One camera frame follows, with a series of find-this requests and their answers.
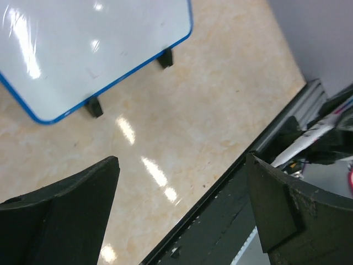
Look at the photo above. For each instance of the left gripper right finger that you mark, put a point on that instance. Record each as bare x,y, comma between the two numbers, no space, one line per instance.
297,222

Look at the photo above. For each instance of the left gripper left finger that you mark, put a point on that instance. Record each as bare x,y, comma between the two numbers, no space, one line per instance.
61,223

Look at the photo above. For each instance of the white marker pink cap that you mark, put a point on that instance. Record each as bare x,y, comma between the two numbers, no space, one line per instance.
350,179

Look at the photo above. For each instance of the blue framed whiteboard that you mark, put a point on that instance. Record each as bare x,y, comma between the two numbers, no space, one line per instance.
57,55

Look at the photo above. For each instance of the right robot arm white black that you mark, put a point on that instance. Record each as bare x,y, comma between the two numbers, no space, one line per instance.
328,137

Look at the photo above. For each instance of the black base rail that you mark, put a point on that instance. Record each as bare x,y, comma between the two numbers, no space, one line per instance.
216,227

